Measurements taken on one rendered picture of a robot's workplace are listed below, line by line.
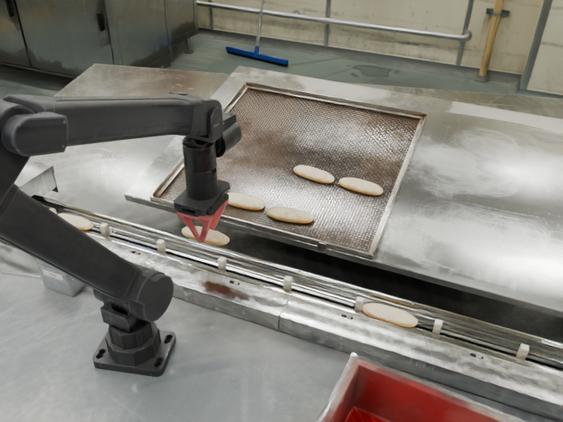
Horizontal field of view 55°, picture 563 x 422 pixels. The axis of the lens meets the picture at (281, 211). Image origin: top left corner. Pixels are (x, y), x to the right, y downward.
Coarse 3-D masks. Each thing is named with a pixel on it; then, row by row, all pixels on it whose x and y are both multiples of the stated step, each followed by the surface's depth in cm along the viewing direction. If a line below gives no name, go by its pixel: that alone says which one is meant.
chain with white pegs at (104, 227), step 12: (108, 228) 116; (168, 252) 112; (204, 264) 110; (252, 276) 107; (288, 276) 103; (288, 288) 103; (324, 300) 102; (360, 300) 98; (492, 348) 93; (528, 348) 89; (528, 360) 91
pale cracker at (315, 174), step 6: (294, 168) 124; (300, 168) 123; (306, 168) 123; (312, 168) 123; (300, 174) 123; (306, 174) 122; (312, 174) 122; (318, 174) 121; (324, 174) 121; (330, 174) 122; (312, 180) 122; (318, 180) 121; (324, 180) 120; (330, 180) 121
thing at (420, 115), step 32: (256, 96) 148; (320, 96) 145; (320, 128) 136; (416, 128) 133; (224, 160) 129; (256, 160) 128; (288, 160) 127; (384, 160) 126; (160, 192) 121; (288, 192) 119; (256, 224) 111; (288, 224) 112; (320, 224) 112; (384, 224) 109
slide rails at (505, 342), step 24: (120, 240) 114; (144, 240) 114; (168, 240) 114; (192, 264) 108; (240, 264) 108; (312, 288) 103; (360, 312) 98; (408, 312) 98; (432, 336) 94; (480, 336) 94; (552, 360) 90
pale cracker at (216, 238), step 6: (186, 228) 105; (198, 228) 105; (186, 234) 104; (192, 234) 104; (210, 234) 103; (216, 234) 103; (222, 234) 104; (204, 240) 103; (210, 240) 102; (216, 240) 102; (222, 240) 102; (228, 240) 103
